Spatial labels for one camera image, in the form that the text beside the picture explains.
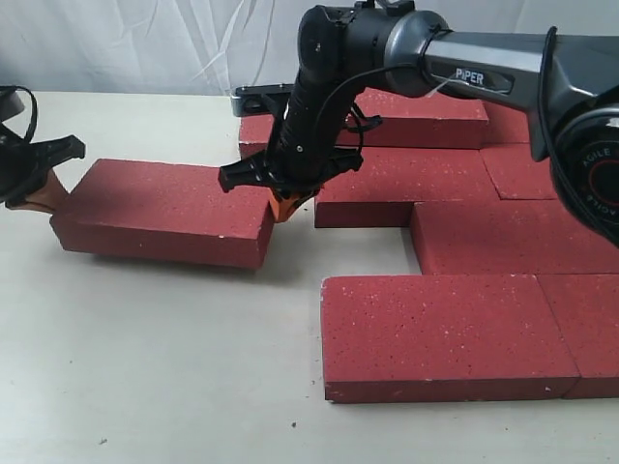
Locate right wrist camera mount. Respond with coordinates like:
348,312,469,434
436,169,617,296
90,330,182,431
230,83,293,118

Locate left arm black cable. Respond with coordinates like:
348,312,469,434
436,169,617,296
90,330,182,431
0,84,40,146

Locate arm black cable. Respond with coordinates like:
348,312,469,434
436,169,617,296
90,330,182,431
313,65,436,160
0,84,40,146

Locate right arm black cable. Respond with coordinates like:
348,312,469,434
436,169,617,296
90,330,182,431
313,65,436,160

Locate white fabric backdrop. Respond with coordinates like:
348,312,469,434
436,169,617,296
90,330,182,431
1,1,618,95

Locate red brick right row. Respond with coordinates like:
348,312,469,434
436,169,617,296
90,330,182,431
480,143,557,200

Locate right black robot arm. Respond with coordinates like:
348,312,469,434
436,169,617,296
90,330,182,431
219,1,618,243

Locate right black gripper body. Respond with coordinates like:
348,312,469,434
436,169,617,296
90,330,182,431
219,84,363,192

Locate red brick row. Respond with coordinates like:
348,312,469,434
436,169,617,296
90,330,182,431
410,200,618,275
480,143,557,200

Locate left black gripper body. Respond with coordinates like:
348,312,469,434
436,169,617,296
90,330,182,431
1,125,85,209

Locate red brick with white specks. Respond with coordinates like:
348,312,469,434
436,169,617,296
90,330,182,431
314,148,498,228

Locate red brick middle row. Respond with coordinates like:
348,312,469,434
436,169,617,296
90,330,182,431
410,200,618,275

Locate red brick under back stack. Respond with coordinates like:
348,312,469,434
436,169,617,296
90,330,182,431
238,114,274,159

